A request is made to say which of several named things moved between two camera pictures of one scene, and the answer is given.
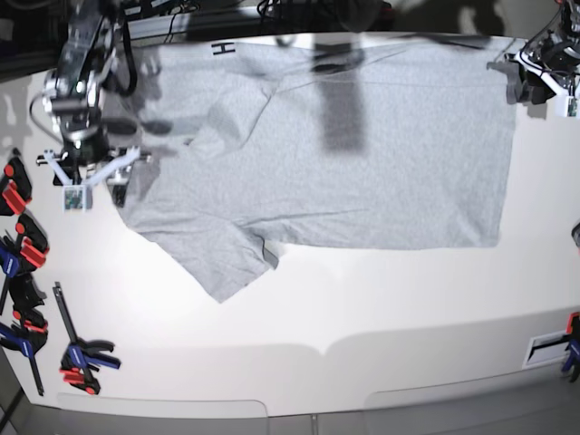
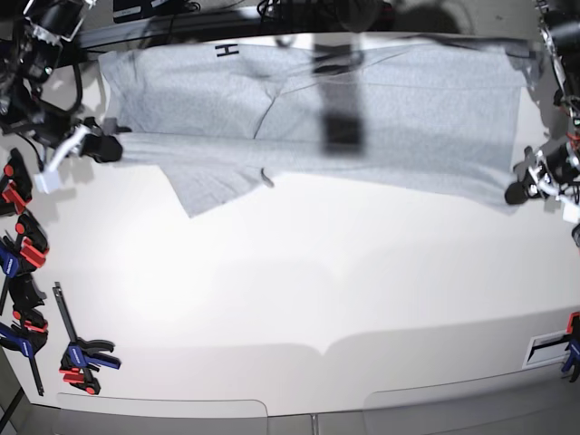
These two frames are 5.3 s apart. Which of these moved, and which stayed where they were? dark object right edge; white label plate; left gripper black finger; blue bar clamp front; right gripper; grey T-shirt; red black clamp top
Moved: right gripper; left gripper black finger; grey T-shirt
Stayed: dark object right edge; white label plate; blue bar clamp front; red black clamp top
